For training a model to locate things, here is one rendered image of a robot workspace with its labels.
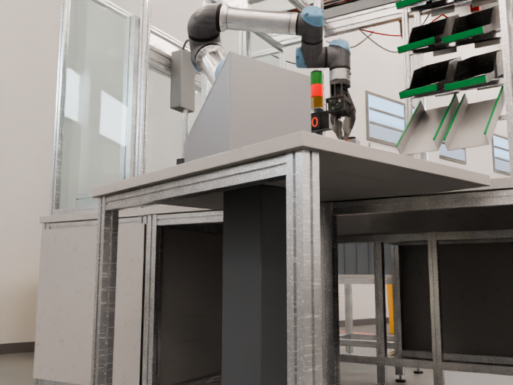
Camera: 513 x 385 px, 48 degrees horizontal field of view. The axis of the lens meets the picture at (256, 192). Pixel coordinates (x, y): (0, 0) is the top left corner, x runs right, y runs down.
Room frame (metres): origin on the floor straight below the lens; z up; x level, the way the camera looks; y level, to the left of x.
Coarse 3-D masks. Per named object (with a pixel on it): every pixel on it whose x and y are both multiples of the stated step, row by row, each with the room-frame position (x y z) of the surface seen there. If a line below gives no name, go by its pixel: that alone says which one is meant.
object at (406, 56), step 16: (416, 16) 2.09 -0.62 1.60; (512, 32) 1.91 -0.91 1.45; (512, 48) 1.91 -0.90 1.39; (416, 64) 2.09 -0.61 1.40; (512, 64) 1.92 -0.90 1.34; (512, 80) 1.92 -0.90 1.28; (512, 96) 1.78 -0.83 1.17; (512, 112) 1.77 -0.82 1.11; (512, 128) 1.77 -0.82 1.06; (512, 144) 1.77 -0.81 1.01; (512, 160) 1.78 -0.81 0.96
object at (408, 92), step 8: (432, 64) 2.01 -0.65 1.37; (440, 64) 1.99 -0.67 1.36; (448, 64) 1.85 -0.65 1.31; (456, 64) 1.90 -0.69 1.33; (416, 72) 1.95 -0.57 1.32; (424, 72) 2.00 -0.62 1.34; (432, 72) 2.02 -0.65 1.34; (440, 72) 2.00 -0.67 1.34; (448, 72) 1.85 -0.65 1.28; (416, 80) 1.95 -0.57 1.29; (424, 80) 2.00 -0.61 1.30; (432, 80) 2.03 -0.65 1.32; (440, 80) 2.01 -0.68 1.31; (448, 80) 1.84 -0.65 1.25; (408, 88) 1.90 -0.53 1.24; (416, 88) 1.81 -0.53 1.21; (424, 88) 1.79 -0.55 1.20; (432, 88) 1.77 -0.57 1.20; (440, 88) 1.79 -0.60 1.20; (400, 96) 1.85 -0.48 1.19; (408, 96) 1.83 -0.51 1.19
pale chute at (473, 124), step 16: (464, 96) 1.88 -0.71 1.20; (464, 112) 1.87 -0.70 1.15; (480, 112) 1.83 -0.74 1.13; (496, 112) 1.74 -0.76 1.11; (448, 128) 1.77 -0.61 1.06; (464, 128) 1.80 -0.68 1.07; (480, 128) 1.76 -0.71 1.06; (448, 144) 1.76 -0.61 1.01; (464, 144) 1.73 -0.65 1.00; (480, 144) 1.69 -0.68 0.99
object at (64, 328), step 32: (64, 224) 2.45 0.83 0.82; (96, 224) 2.36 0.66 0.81; (128, 224) 2.26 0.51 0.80; (64, 256) 2.43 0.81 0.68; (128, 256) 2.24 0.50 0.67; (64, 288) 2.43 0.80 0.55; (128, 288) 2.24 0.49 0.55; (64, 320) 2.42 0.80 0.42; (128, 320) 2.24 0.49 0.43; (64, 352) 2.42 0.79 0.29; (128, 352) 2.24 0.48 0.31; (64, 384) 2.44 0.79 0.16; (128, 384) 2.23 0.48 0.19
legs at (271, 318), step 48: (144, 192) 1.50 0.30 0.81; (192, 192) 1.33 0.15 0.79; (240, 192) 1.51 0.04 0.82; (288, 192) 1.08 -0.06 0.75; (240, 240) 1.51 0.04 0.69; (288, 240) 1.08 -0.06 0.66; (96, 288) 1.70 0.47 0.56; (240, 288) 1.51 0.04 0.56; (288, 288) 1.08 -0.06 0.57; (96, 336) 1.69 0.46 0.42; (240, 336) 1.51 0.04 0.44; (288, 336) 1.08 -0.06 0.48; (96, 384) 1.68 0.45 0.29; (240, 384) 1.51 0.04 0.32; (288, 384) 1.08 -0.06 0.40
